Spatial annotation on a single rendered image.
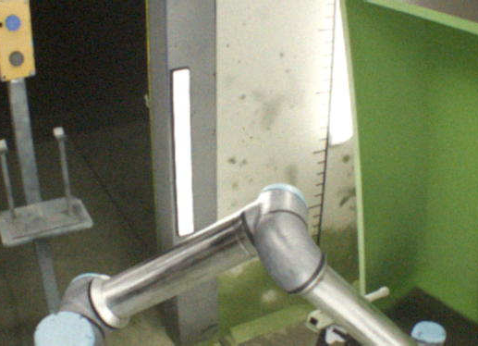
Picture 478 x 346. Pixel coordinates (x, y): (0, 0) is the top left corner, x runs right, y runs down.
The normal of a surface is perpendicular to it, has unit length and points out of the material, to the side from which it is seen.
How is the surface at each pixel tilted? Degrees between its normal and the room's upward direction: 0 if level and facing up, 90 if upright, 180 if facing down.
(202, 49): 90
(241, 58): 90
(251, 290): 90
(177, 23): 90
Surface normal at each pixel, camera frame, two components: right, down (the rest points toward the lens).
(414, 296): -0.16, -0.82
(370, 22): 0.56, 0.38
